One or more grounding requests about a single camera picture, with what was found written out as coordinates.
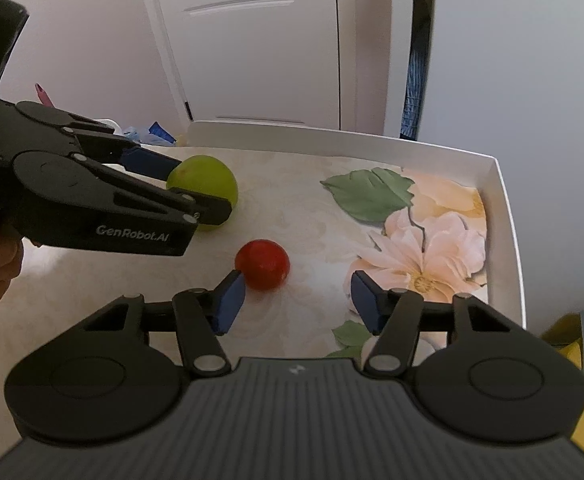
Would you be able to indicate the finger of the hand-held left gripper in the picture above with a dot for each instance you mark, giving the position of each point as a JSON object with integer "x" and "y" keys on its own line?
{"x": 149, "y": 162}
{"x": 207, "y": 207}

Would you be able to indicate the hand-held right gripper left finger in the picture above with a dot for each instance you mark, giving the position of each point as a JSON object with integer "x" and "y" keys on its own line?
{"x": 228, "y": 305}

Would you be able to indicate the blue striped cloth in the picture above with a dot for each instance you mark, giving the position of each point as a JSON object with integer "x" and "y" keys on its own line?
{"x": 414, "y": 95}

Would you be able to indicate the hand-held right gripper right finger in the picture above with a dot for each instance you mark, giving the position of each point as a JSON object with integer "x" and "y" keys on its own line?
{"x": 367, "y": 302}

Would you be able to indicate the pink plastic object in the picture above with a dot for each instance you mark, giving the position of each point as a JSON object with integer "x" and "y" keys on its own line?
{"x": 44, "y": 96}

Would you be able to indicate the white panelled door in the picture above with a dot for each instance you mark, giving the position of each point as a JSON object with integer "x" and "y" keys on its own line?
{"x": 252, "y": 60}

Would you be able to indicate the black door hinge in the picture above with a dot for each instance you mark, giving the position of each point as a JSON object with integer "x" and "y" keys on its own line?
{"x": 188, "y": 111}

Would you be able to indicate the blue plastic bag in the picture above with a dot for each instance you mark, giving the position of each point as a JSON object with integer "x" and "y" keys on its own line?
{"x": 152, "y": 132}

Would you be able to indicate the white tray with floral liner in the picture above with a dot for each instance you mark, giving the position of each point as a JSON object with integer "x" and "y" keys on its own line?
{"x": 297, "y": 195}

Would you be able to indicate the red tomato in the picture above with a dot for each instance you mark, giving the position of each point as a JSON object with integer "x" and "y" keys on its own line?
{"x": 263, "y": 262}

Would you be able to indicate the green apple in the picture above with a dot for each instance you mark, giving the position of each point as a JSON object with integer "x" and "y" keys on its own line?
{"x": 207, "y": 175}

